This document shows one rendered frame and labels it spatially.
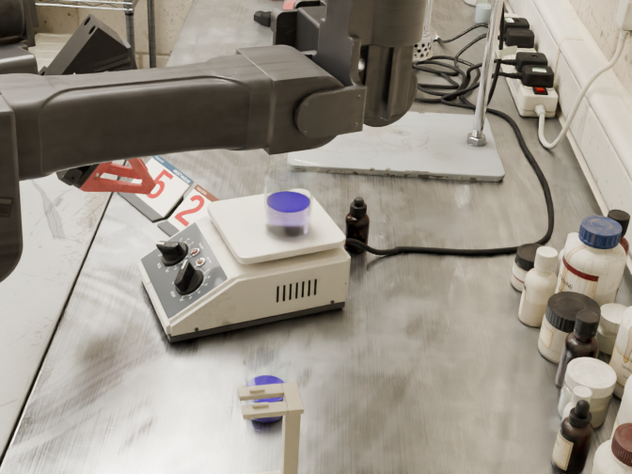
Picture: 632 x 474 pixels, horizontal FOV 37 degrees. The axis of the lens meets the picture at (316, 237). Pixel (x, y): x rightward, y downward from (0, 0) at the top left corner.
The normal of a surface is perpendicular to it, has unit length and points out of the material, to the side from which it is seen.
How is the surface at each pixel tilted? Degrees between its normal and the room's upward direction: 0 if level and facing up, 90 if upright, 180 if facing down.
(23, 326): 0
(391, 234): 0
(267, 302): 90
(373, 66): 90
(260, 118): 87
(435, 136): 0
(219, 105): 86
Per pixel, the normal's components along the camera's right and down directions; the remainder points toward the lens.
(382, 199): 0.05, -0.85
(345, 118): 0.47, 0.48
